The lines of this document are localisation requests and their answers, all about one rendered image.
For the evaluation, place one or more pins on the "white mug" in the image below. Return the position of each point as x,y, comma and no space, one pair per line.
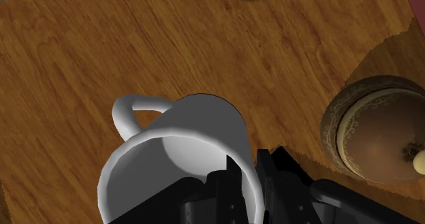
199,123

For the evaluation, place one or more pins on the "cream round fruit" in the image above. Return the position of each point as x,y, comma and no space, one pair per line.
420,162

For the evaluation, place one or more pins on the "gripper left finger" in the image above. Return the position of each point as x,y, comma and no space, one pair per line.
215,196

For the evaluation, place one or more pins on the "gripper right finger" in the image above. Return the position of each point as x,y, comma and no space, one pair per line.
298,200

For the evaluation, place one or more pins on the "brown patterned bowl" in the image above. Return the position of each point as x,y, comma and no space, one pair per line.
378,130

